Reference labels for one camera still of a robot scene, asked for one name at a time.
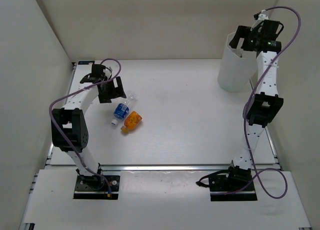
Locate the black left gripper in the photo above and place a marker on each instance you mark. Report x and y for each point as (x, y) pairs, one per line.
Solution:
(116, 92)

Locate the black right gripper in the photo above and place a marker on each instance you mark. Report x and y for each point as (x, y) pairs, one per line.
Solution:
(243, 32)

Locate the blue-label clear bottle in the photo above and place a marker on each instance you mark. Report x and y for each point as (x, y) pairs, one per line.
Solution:
(123, 108)

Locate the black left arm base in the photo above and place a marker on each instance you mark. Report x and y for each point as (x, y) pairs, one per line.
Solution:
(93, 187)

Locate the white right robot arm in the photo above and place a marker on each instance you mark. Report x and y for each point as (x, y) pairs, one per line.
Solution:
(264, 103)

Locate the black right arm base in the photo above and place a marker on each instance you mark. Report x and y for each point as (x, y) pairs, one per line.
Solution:
(232, 184)

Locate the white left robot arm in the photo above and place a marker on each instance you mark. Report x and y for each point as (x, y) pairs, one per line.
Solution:
(69, 130)

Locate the white translucent bin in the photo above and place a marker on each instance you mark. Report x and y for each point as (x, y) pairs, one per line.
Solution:
(237, 66)

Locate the orange sea-buckthorn juice bottle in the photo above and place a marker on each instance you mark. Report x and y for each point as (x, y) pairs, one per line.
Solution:
(131, 122)

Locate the dark label sticker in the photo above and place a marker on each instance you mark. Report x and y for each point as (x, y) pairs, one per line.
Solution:
(85, 62)

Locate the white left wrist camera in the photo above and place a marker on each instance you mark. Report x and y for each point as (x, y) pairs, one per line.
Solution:
(108, 72)

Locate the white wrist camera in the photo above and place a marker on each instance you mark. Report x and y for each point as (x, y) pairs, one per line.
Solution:
(108, 72)
(259, 17)

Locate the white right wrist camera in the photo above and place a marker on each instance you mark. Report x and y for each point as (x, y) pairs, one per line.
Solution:
(259, 17)

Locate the aluminium table edge rail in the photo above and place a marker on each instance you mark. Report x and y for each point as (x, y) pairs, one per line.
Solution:
(159, 167)

